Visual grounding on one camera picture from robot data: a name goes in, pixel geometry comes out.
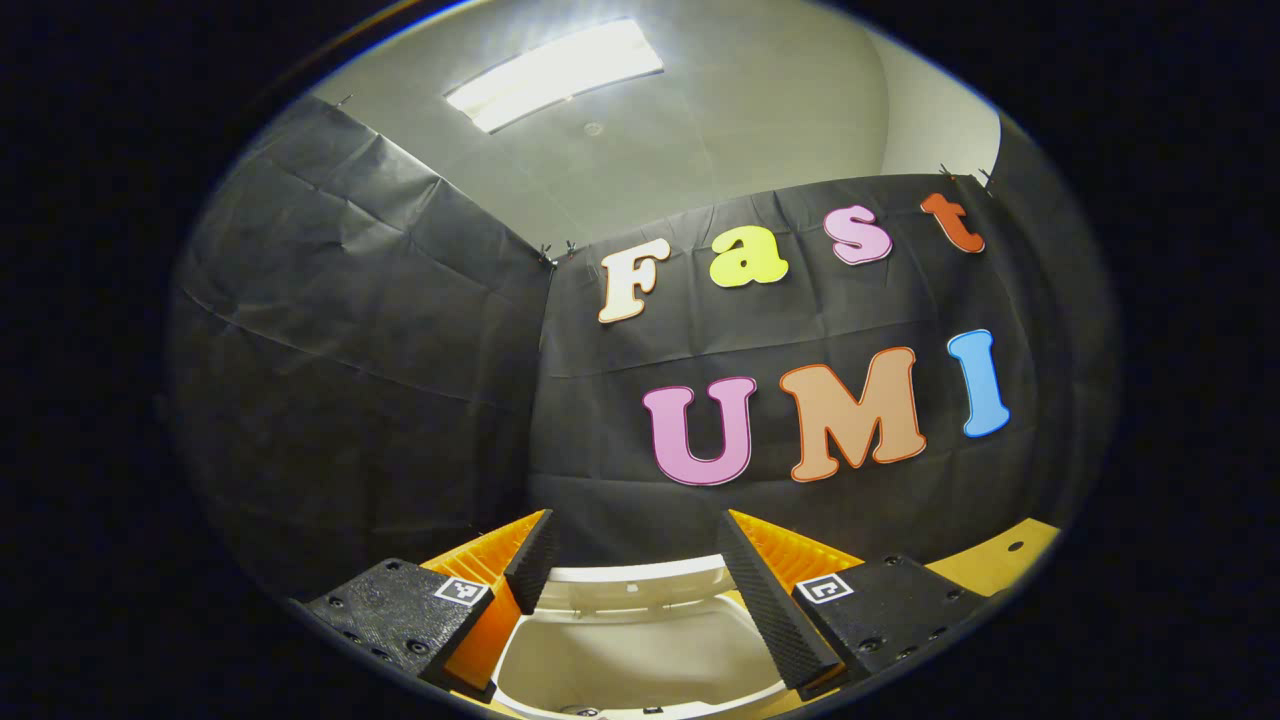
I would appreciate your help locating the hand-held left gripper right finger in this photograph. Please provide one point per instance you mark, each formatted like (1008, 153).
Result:
(770, 610)

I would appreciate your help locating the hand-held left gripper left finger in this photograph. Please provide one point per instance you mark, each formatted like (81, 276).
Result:
(535, 570)

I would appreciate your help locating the wooden desktop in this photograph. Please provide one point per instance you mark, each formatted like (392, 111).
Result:
(1000, 560)

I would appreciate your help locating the white desktop garbage bin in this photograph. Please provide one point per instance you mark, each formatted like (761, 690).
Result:
(640, 650)

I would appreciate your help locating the black backdrop cloth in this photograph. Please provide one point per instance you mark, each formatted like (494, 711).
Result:
(350, 400)

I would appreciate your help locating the ceiling light panel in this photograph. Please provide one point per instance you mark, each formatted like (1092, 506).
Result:
(555, 75)

